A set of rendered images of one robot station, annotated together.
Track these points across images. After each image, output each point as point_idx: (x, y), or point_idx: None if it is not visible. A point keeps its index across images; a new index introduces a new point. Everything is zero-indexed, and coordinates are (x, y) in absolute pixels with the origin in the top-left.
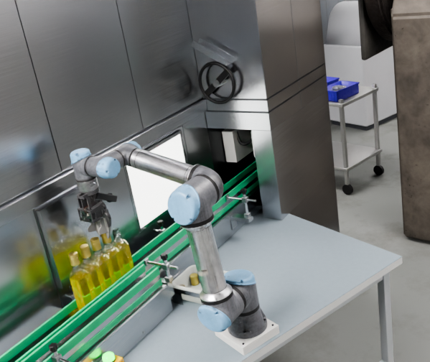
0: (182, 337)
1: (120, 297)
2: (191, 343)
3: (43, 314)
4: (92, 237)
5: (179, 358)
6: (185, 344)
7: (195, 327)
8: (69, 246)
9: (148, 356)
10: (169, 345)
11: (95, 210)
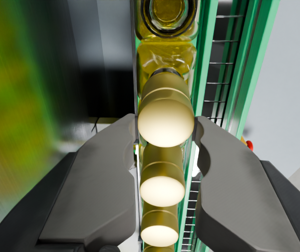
0: (295, 37)
1: (241, 126)
2: None
3: None
4: (141, 184)
5: None
6: None
7: None
8: (40, 175)
9: (253, 96)
10: (278, 63)
11: None
